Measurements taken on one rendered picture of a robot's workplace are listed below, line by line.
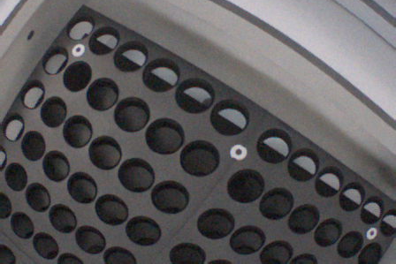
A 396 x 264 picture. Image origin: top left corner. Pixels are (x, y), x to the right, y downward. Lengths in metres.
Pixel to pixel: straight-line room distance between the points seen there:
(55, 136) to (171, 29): 0.11
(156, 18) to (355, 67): 0.15
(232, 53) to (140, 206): 0.12
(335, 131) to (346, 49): 0.11
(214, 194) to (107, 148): 0.06
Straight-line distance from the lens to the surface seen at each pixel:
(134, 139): 0.38
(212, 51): 0.46
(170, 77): 0.45
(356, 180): 0.38
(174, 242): 0.37
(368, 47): 0.35
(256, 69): 0.46
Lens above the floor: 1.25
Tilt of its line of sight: 67 degrees down
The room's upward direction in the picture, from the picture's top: straight up
